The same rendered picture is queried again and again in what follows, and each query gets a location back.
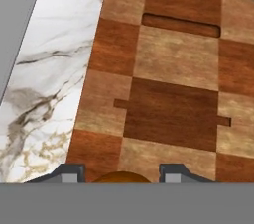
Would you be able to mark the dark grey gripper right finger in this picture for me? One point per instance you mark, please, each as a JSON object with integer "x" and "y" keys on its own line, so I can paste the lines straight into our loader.
{"x": 173, "y": 172}

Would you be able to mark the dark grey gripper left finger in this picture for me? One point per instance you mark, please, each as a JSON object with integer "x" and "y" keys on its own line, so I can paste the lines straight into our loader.
{"x": 69, "y": 172}

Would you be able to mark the orange tangerine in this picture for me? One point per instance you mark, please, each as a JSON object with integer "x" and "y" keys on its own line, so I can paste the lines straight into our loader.
{"x": 121, "y": 178}

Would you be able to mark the checkered wooden cutting board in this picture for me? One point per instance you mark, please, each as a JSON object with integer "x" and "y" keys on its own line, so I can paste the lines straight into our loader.
{"x": 172, "y": 82}

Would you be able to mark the grey sink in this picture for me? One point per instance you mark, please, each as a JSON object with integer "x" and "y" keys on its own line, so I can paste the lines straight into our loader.
{"x": 15, "y": 20}

